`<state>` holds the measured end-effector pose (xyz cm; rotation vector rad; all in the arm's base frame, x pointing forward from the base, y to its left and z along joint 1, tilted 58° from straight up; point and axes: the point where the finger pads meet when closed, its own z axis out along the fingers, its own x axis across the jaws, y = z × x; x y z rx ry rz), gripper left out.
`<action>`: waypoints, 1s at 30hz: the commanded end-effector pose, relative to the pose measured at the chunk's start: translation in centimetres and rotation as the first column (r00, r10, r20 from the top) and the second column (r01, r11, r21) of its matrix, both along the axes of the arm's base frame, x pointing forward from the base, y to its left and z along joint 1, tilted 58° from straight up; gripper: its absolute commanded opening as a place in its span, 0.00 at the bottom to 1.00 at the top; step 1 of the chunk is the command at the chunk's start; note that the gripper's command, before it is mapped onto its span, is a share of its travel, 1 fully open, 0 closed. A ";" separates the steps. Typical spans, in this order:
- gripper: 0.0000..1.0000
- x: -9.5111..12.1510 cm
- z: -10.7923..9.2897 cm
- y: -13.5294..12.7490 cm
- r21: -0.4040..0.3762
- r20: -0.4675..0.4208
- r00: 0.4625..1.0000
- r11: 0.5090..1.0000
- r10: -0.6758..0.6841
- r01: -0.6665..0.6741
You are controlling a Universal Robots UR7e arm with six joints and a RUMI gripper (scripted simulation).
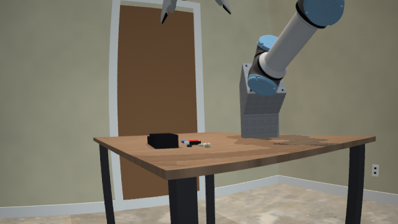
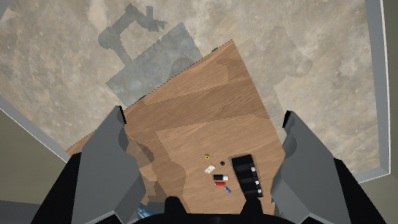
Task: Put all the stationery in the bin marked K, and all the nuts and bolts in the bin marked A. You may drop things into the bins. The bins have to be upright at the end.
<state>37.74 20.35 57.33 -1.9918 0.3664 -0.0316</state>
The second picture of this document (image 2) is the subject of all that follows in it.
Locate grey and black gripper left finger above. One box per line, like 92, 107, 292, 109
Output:
31, 106, 146, 224

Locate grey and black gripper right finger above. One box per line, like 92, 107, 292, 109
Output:
270, 110, 386, 224

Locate black rack of bins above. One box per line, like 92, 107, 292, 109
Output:
231, 154, 263, 200

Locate white domino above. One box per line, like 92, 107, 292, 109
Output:
204, 164, 215, 173

